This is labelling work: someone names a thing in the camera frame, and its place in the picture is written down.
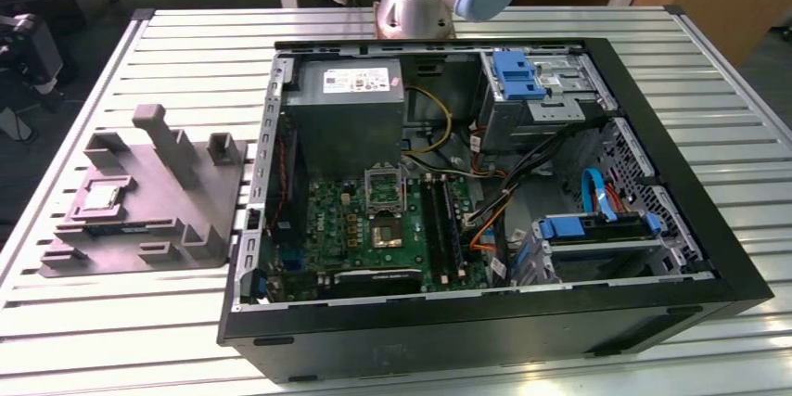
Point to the grey parts rack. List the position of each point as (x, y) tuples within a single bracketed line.
[(160, 210)]

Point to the black PC case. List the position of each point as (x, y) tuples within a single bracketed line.
[(433, 335)]

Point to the hard disk in blue carrier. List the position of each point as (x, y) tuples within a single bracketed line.
[(563, 228)]

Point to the graphics card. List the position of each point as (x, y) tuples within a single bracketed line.
[(377, 277)]

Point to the grey power supply unit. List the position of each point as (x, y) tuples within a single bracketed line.
[(347, 127)]

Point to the CPU socket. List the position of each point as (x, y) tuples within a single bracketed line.
[(388, 234)]

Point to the silver drive cage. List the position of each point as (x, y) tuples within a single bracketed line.
[(556, 111)]

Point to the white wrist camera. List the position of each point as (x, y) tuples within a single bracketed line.
[(43, 53)]

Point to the CPU with silver top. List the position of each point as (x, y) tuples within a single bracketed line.
[(101, 196)]

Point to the green motherboard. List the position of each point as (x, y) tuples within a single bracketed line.
[(408, 257)]

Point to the blue drive carrier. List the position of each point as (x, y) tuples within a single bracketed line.
[(516, 76)]

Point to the black RAM slot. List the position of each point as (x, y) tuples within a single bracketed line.
[(435, 229), (443, 229)]

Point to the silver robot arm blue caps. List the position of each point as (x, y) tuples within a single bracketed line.
[(411, 2)]

